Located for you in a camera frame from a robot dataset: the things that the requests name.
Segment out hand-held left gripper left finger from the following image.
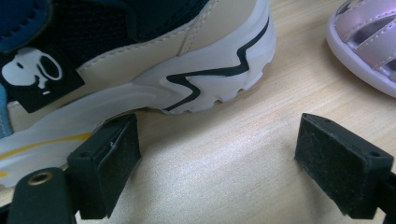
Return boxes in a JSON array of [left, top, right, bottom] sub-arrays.
[[66, 113, 142, 220]]

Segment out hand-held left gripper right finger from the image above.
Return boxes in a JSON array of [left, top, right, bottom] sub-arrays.
[[293, 112, 395, 219]]

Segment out navy and white sneaker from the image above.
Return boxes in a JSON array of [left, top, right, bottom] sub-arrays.
[[0, 0, 277, 189]]

